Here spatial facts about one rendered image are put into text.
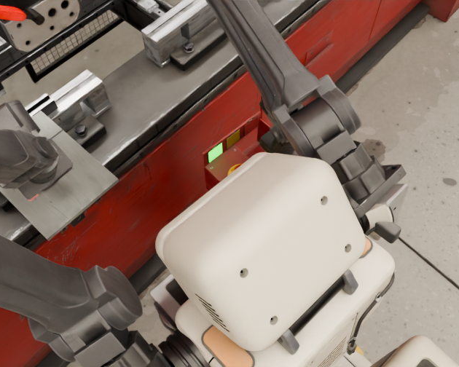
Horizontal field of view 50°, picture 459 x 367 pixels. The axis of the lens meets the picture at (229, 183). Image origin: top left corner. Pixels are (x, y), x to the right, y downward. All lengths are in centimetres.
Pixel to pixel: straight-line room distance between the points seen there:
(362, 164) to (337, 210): 19
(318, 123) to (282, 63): 11
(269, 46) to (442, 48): 212
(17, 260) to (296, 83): 47
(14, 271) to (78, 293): 10
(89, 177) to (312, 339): 59
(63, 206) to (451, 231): 164
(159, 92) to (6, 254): 86
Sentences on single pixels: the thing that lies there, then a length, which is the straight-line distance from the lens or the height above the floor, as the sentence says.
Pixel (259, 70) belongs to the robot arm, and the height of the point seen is 114.
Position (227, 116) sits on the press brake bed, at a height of 64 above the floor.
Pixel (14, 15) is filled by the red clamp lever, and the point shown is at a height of 129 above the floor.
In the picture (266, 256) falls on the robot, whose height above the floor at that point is 137.
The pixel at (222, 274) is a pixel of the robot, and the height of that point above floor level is 138.
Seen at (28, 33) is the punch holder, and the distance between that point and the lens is 102.
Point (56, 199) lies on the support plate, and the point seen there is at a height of 100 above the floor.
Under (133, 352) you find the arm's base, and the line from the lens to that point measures 64.
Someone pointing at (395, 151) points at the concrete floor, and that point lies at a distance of 234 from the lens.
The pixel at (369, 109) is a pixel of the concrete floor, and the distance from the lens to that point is 245.
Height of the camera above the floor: 186
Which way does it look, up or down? 60 degrees down
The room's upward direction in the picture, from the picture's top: 1 degrees counter-clockwise
